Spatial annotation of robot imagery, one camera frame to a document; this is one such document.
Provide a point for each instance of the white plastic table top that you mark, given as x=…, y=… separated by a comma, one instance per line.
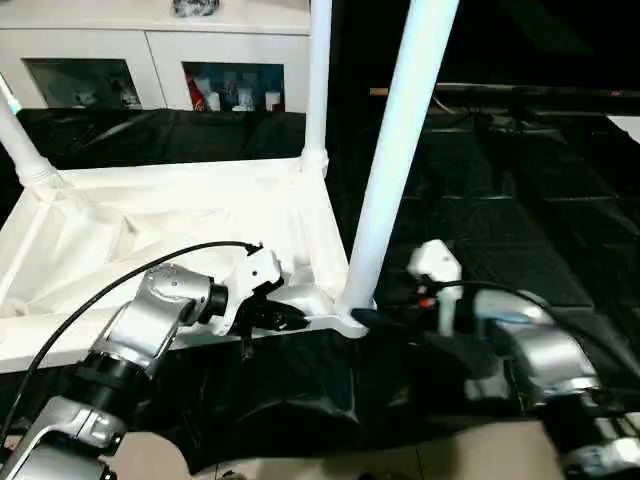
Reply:
x=150, y=220

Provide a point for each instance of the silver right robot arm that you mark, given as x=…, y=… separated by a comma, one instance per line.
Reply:
x=550, y=350

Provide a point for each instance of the black plastic mat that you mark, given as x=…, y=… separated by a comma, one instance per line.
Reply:
x=540, y=200

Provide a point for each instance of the small yellow label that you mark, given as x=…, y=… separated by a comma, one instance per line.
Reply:
x=378, y=92

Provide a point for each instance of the silver metal bar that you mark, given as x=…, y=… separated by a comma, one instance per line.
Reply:
x=540, y=93

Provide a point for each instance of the white flat sheet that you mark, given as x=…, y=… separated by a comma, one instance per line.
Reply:
x=628, y=125

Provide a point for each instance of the white glass-door cabinet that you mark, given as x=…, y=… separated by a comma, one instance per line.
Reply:
x=150, y=50

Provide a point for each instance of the large black screen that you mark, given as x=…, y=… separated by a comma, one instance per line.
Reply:
x=540, y=40

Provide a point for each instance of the dark crumpled bundle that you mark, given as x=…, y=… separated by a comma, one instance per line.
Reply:
x=196, y=6

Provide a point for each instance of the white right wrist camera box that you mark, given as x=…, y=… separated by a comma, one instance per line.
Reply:
x=440, y=275

